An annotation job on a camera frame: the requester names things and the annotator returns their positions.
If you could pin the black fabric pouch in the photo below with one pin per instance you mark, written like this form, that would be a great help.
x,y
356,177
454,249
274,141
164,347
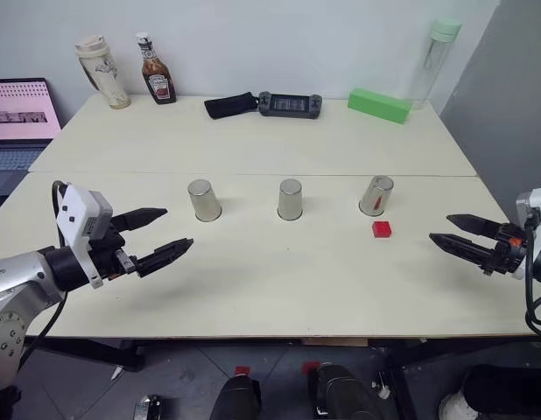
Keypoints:
x,y
229,106

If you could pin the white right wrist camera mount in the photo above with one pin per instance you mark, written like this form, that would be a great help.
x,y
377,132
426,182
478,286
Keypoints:
x,y
535,199

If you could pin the steel cup upside down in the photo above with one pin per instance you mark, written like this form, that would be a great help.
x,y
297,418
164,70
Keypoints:
x,y
290,199
375,194
203,201

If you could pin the beige printed travel tumbler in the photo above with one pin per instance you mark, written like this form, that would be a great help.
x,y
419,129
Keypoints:
x,y
105,74

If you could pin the green rectangular box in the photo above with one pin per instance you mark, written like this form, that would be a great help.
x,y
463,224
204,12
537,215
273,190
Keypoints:
x,y
377,106

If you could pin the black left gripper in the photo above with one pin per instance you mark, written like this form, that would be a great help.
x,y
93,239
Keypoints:
x,y
107,251

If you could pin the small metal floor object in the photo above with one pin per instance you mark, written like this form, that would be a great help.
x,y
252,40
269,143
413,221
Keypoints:
x,y
147,409

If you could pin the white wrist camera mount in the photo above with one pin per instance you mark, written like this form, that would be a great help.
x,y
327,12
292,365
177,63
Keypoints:
x,y
535,199
80,210

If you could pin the clear bottle green lid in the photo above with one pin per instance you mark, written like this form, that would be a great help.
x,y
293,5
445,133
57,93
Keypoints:
x,y
432,65

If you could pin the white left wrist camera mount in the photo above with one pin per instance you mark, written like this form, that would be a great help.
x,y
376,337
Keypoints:
x,y
80,210

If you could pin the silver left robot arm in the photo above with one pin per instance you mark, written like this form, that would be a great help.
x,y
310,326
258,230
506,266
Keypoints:
x,y
21,280

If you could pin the laptop with pink screen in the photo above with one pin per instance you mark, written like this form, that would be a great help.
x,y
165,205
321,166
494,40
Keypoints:
x,y
21,114

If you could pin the black table frame leg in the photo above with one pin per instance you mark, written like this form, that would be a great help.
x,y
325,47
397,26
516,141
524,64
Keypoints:
x,y
450,350
91,352

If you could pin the dark rounded shape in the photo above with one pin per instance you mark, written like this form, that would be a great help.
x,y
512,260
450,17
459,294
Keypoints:
x,y
345,394
235,400

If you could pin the small red block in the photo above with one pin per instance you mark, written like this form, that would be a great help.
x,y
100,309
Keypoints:
x,y
382,229

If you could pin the ketchup bottle white cap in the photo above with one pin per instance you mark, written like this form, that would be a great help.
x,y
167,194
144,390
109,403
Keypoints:
x,y
158,79

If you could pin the dark handheld game controller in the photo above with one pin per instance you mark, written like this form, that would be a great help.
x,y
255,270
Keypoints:
x,y
290,105

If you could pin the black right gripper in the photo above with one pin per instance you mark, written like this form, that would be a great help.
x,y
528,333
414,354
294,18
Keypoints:
x,y
509,251

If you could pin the black and white rounded shape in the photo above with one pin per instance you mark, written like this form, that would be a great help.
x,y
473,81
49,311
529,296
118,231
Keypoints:
x,y
498,394

